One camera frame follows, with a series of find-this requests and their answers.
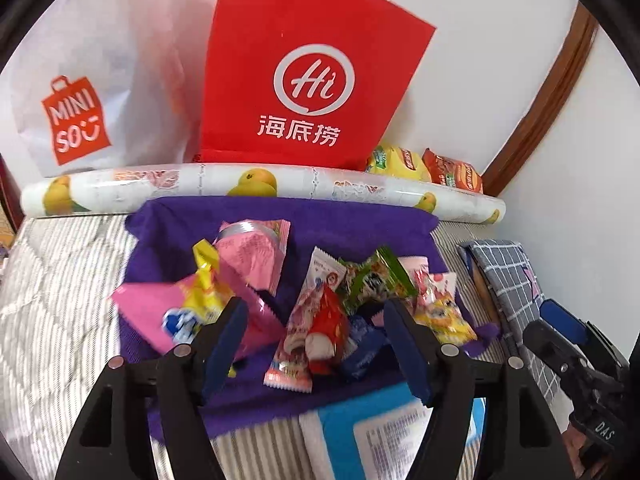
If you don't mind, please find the grey plaid cloth bundle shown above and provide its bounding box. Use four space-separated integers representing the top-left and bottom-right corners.
457 239 572 402

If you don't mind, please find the pink jelly cup packet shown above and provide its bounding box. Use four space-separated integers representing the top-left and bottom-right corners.
214 218 292 362

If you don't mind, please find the long strawberry snack packet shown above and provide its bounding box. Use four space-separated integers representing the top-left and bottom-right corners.
263 245 347 392

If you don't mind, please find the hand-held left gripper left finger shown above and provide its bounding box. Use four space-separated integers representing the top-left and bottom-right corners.
55 297 250 480

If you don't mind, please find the small red snack packet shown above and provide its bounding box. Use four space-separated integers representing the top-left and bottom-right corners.
305 283 351 376

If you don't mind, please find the fruit print paper roll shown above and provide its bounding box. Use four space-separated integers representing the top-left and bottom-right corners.
19 162 507 227

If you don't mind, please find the white plastic shopping bag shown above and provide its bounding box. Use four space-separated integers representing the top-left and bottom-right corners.
9 0 202 179

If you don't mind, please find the small blue snack packet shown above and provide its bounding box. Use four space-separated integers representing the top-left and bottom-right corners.
339 314 389 381

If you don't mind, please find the white lychee snack packet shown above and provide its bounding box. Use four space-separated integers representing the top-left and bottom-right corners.
410 268 460 322

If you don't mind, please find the small pink snack packet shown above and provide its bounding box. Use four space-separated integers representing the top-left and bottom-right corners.
399 255 431 282

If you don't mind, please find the green snack packet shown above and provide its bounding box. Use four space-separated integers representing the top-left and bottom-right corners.
337 245 417 314

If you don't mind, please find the blue tissue box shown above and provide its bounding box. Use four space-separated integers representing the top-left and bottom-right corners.
299 382 489 480

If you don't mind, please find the orange snack packet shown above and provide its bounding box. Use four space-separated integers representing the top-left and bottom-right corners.
422 147 484 194

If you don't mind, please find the red paper shopping bag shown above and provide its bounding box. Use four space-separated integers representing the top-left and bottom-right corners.
197 0 437 171

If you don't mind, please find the brown wooden door frame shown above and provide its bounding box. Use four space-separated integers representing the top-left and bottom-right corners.
482 2 599 195

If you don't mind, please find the small yellow snack packet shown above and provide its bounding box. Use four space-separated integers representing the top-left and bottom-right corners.
424 299 479 346

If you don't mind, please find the person's right hand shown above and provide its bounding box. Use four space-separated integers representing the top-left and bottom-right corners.
564 409 597 467

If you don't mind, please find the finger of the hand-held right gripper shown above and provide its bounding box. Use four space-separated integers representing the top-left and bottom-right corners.
523 319 602 392
540 298 628 368

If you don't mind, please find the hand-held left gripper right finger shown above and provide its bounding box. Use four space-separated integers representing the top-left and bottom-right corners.
382 299 583 480

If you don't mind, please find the purple cloth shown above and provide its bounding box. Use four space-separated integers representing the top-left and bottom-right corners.
117 197 501 442

